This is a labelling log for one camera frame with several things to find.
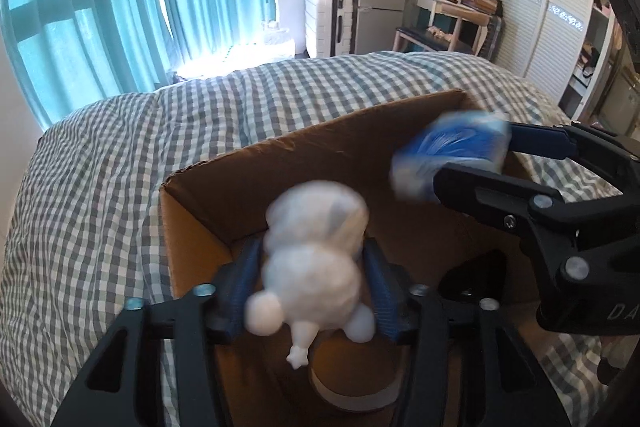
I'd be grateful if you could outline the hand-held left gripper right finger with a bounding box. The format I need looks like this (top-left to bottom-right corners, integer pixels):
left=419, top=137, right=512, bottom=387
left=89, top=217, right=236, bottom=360
left=362, top=239, right=573, bottom=427

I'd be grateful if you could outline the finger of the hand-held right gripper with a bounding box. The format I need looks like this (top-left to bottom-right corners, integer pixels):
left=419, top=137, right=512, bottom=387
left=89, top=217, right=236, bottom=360
left=505, top=121, right=640, bottom=198
left=432, top=161, right=632, bottom=294

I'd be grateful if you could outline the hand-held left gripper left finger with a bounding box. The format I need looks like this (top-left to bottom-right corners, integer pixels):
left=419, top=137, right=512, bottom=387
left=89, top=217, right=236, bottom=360
left=50, top=238, right=264, bottom=427

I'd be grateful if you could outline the blue and white packet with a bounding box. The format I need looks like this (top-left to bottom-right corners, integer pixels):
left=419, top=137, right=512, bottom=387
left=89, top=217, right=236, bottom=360
left=390, top=109, right=513, bottom=200

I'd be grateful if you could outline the white plush toy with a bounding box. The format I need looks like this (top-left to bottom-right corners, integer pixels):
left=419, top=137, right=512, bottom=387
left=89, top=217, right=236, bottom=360
left=244, top=179, right=377, bottom=370

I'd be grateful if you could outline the brown cardboard box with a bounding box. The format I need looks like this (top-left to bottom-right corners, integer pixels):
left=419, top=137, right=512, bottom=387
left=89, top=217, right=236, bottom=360
left=160, top=89, right=553, bottom=427

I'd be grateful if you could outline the open shelf unit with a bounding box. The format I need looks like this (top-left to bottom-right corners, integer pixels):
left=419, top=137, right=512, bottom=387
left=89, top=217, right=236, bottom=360
left=564, top=0, right=640, bottom=130

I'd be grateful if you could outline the tape roll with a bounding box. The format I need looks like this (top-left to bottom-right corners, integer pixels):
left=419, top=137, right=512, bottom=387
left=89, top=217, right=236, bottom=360
left=307, top=346, right=402, bottom=411

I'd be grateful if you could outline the white sliding wardrobe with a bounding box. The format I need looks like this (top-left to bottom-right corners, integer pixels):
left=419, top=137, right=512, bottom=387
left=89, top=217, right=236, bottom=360
left=487, top=0, right=619, bottom=108

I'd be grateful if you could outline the checked bed cover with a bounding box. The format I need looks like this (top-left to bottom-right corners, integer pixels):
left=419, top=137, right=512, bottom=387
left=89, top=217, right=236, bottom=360
left=0, top=51, right=640, bottom=427

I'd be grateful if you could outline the black cushioned bench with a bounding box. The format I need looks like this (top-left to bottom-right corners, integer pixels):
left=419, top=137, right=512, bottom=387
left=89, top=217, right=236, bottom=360
left=392, top=26, right=474, bottom=54

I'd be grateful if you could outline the white dressing table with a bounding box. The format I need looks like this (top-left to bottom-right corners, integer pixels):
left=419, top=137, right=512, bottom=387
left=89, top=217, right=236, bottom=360
left=406, top=0, right=493, bottom=56

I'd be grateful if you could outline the silver fridge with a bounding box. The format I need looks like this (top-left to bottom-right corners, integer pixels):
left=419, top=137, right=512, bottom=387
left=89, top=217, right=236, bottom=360
left=351, top=0, right=409, bottom=56

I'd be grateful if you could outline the white suitcase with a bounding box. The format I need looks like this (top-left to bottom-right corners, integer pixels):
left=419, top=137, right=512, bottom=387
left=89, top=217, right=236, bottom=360
left=303, top=0, right=357, bottom=58

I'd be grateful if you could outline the clear water jug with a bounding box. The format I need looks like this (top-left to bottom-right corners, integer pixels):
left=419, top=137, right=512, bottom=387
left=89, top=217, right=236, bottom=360
left=260, top=21, right=295, bottom=60

